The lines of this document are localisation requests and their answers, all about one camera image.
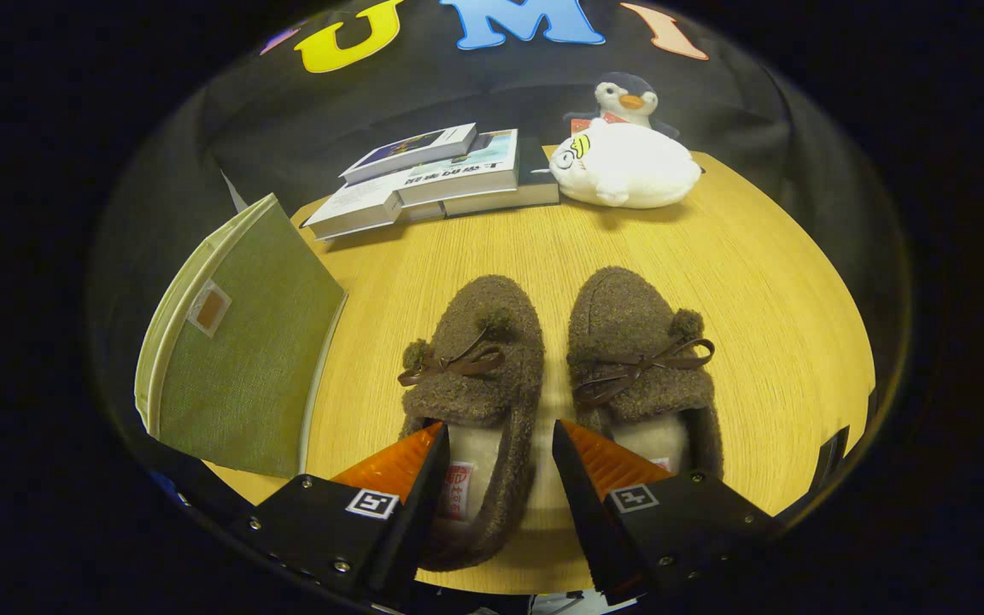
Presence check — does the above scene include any white cover book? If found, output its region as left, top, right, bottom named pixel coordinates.
left=302, top=171, right=446, bottom=242

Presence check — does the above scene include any green fabric storage box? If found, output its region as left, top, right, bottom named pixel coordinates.
left=134, top=193, right=348, bottom=479

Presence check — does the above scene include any white round plush toy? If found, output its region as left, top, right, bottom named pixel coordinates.
left=548, top=117, right=703, bottom=210

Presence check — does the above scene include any penguin plush toy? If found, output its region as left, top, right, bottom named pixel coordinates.
left=564, top=72, right=681, bottom=142

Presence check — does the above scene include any brown fuzzy shoe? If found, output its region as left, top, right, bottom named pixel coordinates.
left=398, top=274, right=546, bottom=571
left=566, top=266, right=725, bottom=479

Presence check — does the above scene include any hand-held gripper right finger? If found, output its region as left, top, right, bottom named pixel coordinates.
left=552, top=419, right=779, bottom=603

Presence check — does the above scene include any small dark blue cover book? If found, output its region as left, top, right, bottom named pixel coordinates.
left=342, top=124, right=477, bottom=185

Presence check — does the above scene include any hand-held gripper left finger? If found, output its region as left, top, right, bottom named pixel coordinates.
left=249, top=420, right=452, bottom=603

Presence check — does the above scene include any black book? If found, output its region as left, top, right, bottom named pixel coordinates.
left=441, top=137, right=560, bottom=219

